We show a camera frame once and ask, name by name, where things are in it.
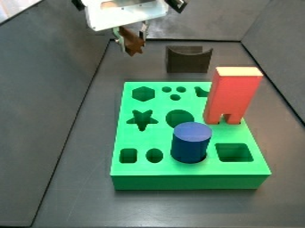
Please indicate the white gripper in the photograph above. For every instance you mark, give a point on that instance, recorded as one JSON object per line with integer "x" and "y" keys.
{"x": 107, "y": 14}

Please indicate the brown star prism block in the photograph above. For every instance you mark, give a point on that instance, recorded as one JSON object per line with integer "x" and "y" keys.
{"x": 133, "y": 41}

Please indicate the dark grey curved fixture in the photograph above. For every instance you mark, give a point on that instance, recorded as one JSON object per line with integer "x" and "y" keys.
{"x": 187, "y": 59}

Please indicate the blue cylinder block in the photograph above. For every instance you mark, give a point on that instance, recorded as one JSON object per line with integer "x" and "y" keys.
{"x": 191, "y": 137}

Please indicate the green shape sorter board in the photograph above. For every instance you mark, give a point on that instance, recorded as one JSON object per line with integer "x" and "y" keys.
{"x": 154, "y": 106}

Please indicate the red arch block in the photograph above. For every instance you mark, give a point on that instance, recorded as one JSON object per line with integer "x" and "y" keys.
{"x": 233, "y": 90}

